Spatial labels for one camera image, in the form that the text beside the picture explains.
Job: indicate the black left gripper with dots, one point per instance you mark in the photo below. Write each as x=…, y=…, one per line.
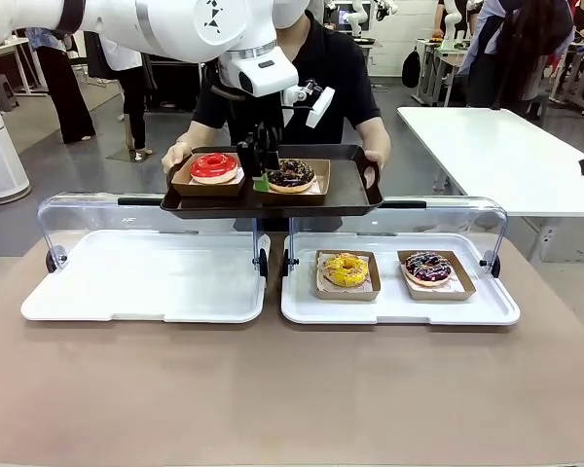
x=268, y=119

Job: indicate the chocolate sprinkled donut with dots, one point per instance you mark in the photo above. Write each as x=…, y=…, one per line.
x=297, y=177

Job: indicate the brown cardboard donut tray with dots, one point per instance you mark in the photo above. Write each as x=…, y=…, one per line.
x=443, y=293
x=345, y=293
x=204, y=189
x=297, y=198

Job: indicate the red glazed donut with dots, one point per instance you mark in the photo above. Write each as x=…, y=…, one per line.
x=202, y=170

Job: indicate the dark brown serving tray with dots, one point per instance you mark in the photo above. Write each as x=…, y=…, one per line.
x=345, y=190

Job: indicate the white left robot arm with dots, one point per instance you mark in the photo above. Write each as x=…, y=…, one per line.
x=175, y=24

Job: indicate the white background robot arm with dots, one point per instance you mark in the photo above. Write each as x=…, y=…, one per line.
x=452, y=22

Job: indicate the person's right forearm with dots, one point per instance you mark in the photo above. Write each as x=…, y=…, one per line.
x=199, y=132

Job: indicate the person's left forearm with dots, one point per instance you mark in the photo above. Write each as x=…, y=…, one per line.
x=375, y=136

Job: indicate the person torso black shirt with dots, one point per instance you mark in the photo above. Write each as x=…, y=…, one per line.
x=340, y=73

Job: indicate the yellow sprinkled donut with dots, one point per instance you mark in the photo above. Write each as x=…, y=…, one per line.
x=336, y=272

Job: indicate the purple sprinkled donut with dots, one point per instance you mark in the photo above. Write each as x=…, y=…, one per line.
x=418, y=272

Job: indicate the person's right hand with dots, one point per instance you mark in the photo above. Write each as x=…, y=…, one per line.
x=175, y=153

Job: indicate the person's left hand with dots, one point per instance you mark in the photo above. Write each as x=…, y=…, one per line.
x=379, y=163

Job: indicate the clear display lid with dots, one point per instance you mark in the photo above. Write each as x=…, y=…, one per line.
x=443, y=224
x=151, y=219

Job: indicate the bystander in dark coat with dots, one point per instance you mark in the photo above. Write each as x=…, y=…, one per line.
x=516, y=48

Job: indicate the bystander in white shirt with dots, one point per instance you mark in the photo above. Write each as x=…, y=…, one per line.
x=126, y=87

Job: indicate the black backpack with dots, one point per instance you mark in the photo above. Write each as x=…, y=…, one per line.
x=411, y=68

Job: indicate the white display tray base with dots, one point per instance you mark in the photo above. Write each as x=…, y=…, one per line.
x=141, y=287
x=394, y=309

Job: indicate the white background desk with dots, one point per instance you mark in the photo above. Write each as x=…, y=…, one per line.
x=440, y=58

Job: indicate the bystander in blue shirt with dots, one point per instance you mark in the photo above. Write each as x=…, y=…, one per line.
x=63, y=87

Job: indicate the white cylindrical air purifier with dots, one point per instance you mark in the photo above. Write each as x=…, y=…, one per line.
x=0, y=146

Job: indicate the grey plastic stool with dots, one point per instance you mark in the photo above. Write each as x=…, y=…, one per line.
x=4, y=90

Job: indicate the white background table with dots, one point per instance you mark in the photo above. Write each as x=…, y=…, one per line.
x=10, y=48

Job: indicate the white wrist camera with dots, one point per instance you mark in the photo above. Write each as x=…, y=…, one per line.
x=321, y=107

